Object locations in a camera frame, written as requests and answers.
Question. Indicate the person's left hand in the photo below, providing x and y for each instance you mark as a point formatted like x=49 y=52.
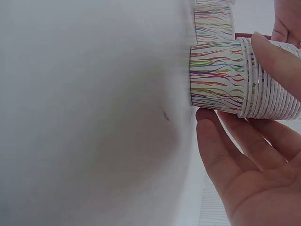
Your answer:
x=285 y=21

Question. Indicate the stack of striped paper cups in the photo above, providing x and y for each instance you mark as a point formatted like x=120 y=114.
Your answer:
x=218 y=77

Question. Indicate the person's right hand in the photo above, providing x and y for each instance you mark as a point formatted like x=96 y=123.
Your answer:
x=258 y=183

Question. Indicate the single striped paper cup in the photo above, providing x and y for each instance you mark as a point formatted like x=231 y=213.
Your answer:
x=211 y=23
x=211 y=1

